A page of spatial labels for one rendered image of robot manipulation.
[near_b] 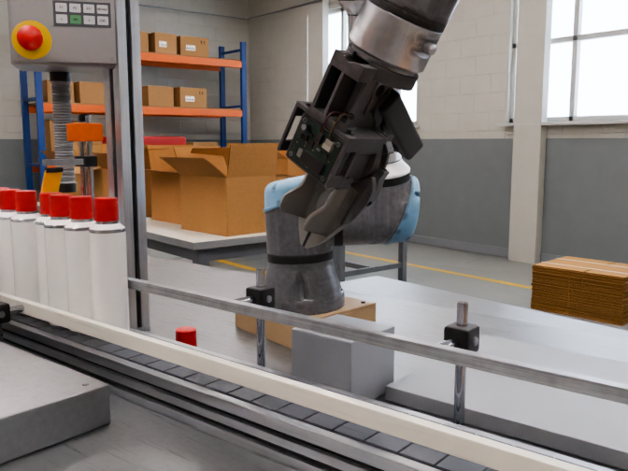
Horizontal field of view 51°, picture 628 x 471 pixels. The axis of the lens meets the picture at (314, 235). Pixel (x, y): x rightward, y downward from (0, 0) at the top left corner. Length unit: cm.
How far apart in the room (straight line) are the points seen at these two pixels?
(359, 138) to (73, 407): 45
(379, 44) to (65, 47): 69
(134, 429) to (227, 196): 197
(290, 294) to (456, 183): 629
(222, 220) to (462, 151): 483
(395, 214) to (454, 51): 638
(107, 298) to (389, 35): 59
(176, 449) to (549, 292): 426
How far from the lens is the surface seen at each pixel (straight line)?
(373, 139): 62
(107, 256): 99
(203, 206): 287
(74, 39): 118
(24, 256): 118
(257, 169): 281
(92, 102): 842
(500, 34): 713
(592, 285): 475
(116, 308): 100
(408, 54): 60
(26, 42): 116
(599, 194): 647
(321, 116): 61
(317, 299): 112
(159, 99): 880
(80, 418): 83
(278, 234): 112
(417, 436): 63
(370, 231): 112
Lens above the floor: 116
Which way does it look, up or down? 8 degrees down
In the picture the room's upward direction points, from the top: straight up
